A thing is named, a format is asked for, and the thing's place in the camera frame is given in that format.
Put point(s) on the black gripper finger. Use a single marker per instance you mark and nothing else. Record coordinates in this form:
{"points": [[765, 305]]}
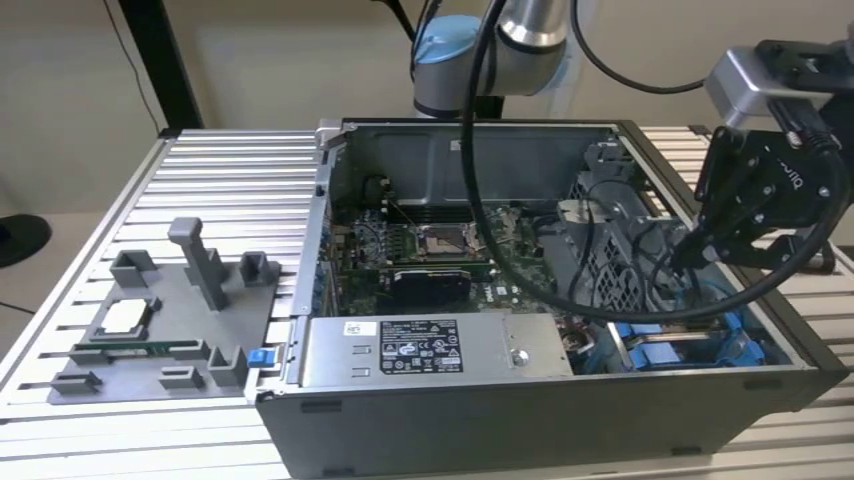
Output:
{"points": [[708, 235], [761, 252]]}

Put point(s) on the hard disk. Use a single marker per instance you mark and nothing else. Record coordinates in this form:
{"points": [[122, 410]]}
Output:
{"points": [[741, 340]]}

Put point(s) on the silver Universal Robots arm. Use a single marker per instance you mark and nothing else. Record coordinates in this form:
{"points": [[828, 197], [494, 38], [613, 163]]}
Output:
{"points": [[454, 65]]}

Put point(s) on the blue disk carrier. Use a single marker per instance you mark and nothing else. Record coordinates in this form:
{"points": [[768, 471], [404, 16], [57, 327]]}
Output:
{"points": [[657, 361]]}

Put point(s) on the grey perforated drive cage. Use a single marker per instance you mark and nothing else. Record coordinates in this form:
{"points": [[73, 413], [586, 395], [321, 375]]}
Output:
{"points": [[604, 250]]}

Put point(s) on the green motherboard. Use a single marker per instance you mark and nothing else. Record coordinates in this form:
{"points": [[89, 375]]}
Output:
{"points": [[528, 250]]}

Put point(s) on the CPU socket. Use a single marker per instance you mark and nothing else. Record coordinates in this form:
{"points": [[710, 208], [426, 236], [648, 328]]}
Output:
{"points": [[442, 243]]}

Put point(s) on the black graphics card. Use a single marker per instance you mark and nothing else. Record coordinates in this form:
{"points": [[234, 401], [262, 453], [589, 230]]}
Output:
{"points": [[428, 287]]}

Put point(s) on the black open PC case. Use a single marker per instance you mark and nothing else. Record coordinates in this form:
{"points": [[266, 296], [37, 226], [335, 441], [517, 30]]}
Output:
{"points": [[468, 430]]}

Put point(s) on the silver power supply unit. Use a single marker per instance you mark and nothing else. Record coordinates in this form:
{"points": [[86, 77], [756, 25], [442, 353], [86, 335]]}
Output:
{"points": [[334, 360]]}

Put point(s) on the blue case latch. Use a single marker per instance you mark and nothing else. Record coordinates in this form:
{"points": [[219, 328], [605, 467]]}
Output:
{"points": [[261, 358]]}

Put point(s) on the grey parts rack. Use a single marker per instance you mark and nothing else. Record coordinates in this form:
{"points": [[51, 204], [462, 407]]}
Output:
{"points": [[174, 320]]}

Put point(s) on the green RAM stick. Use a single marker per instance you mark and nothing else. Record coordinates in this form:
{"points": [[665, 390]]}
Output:
{"points": [[157, 346]]}

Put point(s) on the silver CPU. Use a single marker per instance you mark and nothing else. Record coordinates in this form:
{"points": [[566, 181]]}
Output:
{"points": [[123, 316]]}

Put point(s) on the black round stand base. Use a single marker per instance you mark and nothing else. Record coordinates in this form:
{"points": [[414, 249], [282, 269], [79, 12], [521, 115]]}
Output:
{"points": [[23, 240]]}

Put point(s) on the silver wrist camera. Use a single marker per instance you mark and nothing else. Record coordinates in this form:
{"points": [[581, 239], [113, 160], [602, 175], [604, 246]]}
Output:
{"points": [[741, 85]]}

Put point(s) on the black metal post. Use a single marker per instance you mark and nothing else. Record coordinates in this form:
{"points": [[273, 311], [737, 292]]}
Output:
{"points": [[167, 60]]}

